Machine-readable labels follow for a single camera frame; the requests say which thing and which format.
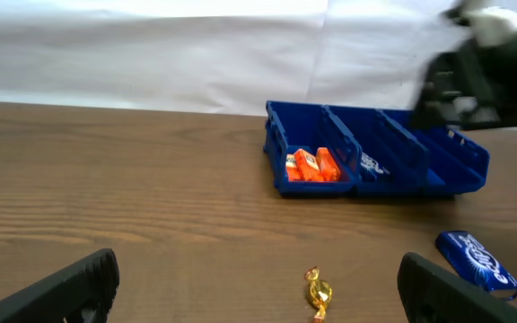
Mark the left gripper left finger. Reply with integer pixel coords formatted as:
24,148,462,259
0,247,121,323

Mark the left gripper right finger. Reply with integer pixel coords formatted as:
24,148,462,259
396,251,517,323

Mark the blue candy pack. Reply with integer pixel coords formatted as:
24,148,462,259
359,152,392,183
434,230,517,302

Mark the orange candy box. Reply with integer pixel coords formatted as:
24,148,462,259
315,146,343,183
285,153,303,183
293,148,326,183

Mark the blue tray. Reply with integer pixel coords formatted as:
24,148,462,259
262,100,492,200

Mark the gold wrapped candy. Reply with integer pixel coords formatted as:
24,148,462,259
302,266,334,323

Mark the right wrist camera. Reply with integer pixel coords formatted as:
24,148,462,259
461,5,517,48

